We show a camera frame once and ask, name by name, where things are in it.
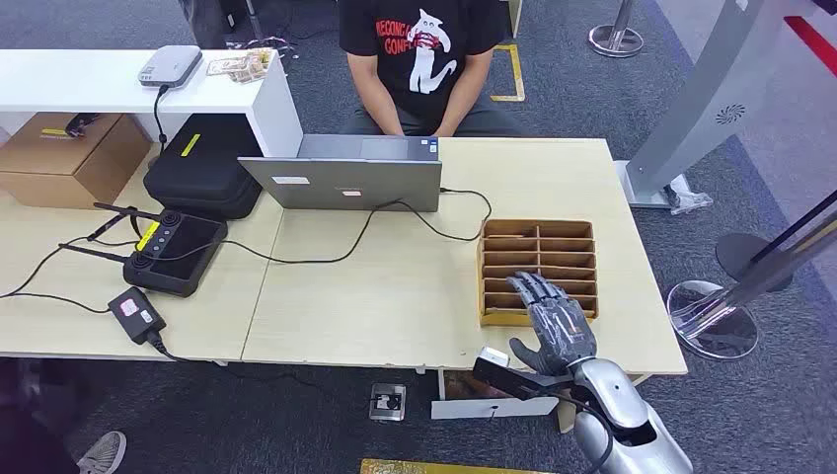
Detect chrome stanchion base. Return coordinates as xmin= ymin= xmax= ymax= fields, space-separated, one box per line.
xmin=665 ymin=279 xmax=760 ymax=361

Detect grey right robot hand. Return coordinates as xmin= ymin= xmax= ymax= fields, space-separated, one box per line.
xmin=504 ymin=271 xmax=598 ymax=377

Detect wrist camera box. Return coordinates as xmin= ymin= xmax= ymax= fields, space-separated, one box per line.
xmin=472 ymin=347 xmax=571 ymax=402

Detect chrome stanchion post with base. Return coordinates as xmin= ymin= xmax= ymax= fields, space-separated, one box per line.
xmin=586 ymin=0 xmax=646 ymax=59

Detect person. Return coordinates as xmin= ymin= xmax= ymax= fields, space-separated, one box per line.
xmin=338 ymin=0 xmax=524 ymax=138

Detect silver gate pillar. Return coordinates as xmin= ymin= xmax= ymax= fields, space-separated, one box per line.
xmin=614 ymin=0 xmax=802 ymax=210

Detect black hard carrying case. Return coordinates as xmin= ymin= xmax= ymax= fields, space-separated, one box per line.
xmin=142 ymin=114 xmax=265 ymax=221

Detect white board under desk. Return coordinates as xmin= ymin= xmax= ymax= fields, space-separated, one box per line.
xmin=429 ymin=369 xmax=561 ymax=422

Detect brown cardboard box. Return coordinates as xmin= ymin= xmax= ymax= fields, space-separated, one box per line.
xmin=0 ymin=112 xmax=153 ymax=210

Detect black power adapter brick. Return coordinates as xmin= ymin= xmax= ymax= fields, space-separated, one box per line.
xmin=108 ymin=286 xmax=168 ymax=346

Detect grey router device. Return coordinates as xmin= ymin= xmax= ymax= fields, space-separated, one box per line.
xmin=137 ymin=44 xmax=204 ymax=90

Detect black stanchion base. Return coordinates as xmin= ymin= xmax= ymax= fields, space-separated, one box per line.
xmin=715 ymin=233 xmax=794 ymax=293

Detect grey laptop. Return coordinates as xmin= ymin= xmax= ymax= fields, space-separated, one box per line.
xmin=237 ymin=133 xmax=443 ymax=214

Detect white shelf table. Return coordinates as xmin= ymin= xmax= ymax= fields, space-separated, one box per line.
xmin=0 ymin=47 xmax=305 ymax=159

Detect yellow floor tape marking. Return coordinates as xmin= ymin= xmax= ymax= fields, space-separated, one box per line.
xmin=490 ymin=43 xmax=526 ymax=104

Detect grey sneaker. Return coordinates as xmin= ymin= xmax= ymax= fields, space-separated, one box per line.
xmin=76 ymin=431 xmax=128 ymax=474

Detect black remote controller with antennas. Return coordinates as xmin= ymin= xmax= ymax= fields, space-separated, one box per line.
xmin=58 ymin=201 xmax=229 ymax=299

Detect wooden card organizer tray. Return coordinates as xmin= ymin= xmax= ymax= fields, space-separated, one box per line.
xmin=478 ymin=218 xmax=599 ymax=328

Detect black laptop power cable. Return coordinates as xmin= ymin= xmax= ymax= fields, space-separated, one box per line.
xmin=222 ymin=188 xmax=493 ymax=266

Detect floor power socket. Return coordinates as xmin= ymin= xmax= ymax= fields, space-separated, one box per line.
xmin=368 ymin=383 xmax=408 ymax=422

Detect black adapter cable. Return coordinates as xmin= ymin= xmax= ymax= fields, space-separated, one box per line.
xmin=0 ymin=234 xmax=142 ymax=315

